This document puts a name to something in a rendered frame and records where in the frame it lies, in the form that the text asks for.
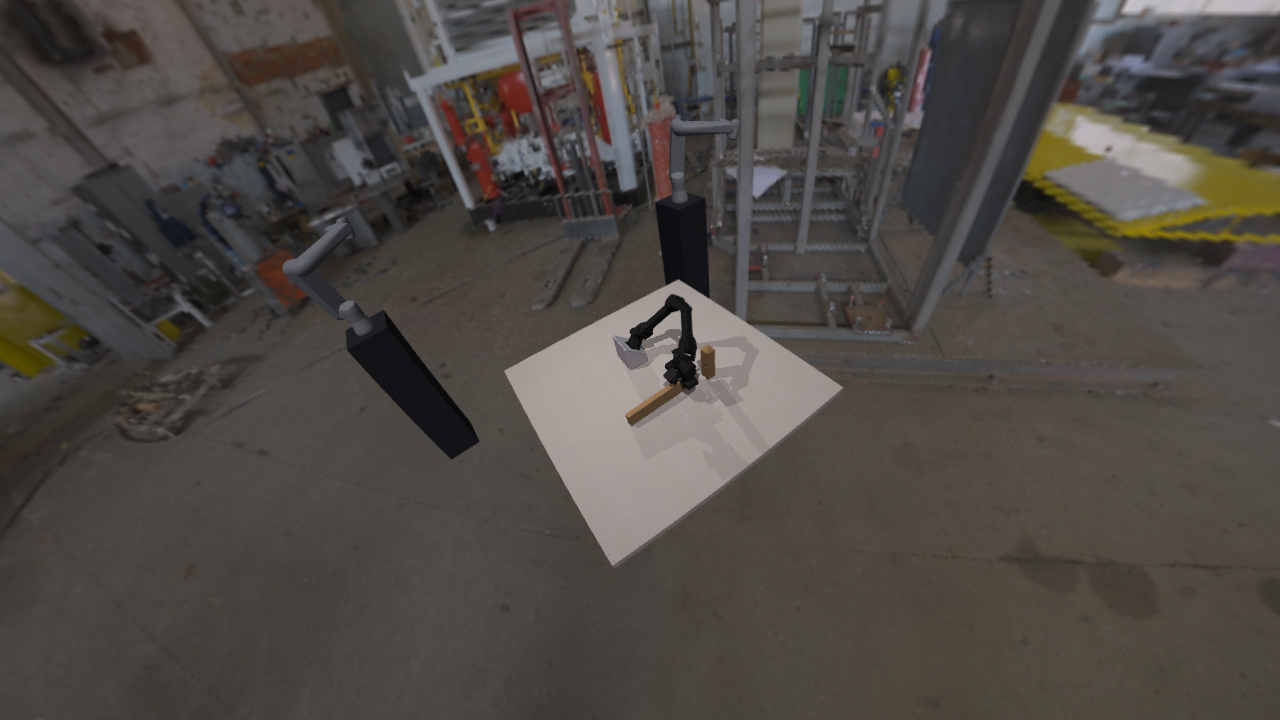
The brown wooden board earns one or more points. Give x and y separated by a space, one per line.
654 402

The wooden post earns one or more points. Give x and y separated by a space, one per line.
708 361

